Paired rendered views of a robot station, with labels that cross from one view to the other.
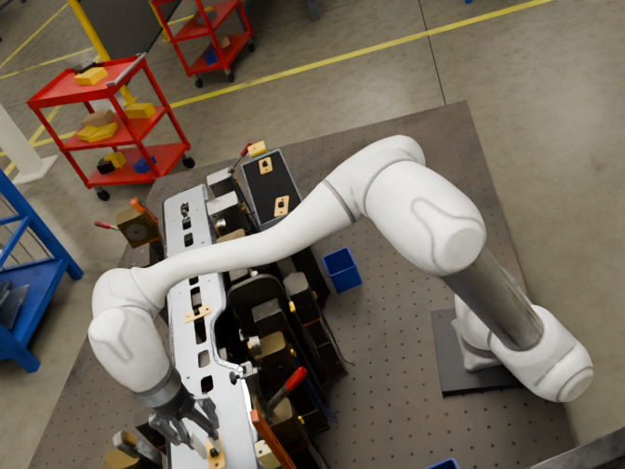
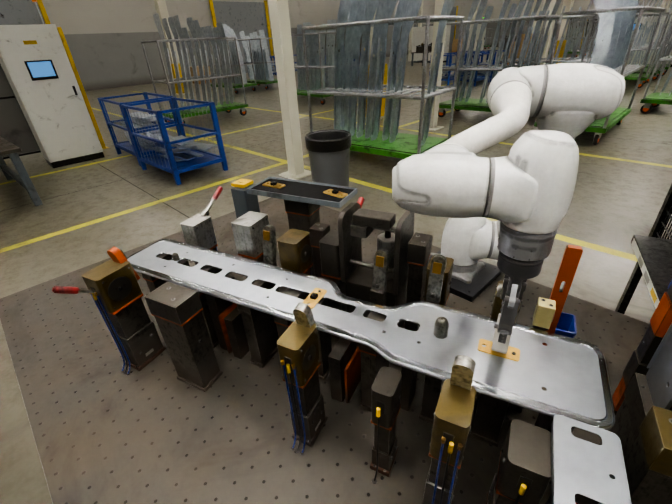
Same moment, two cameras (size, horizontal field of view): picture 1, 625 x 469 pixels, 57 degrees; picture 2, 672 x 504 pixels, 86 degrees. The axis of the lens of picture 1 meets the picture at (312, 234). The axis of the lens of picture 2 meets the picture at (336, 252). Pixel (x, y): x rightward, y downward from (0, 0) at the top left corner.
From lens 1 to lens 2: 1.41 m
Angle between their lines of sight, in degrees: 50
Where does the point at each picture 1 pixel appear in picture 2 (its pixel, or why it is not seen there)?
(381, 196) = (568, 72)
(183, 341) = (334, 318)
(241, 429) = (486, 326)
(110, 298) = (468, 156)
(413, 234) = (609, 80)
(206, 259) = (485, 131)
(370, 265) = not seen: hidden behind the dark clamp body
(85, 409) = not seen: outside the picture
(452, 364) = (457, 284)
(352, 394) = not seen: hidden behind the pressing
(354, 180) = (531, 76)
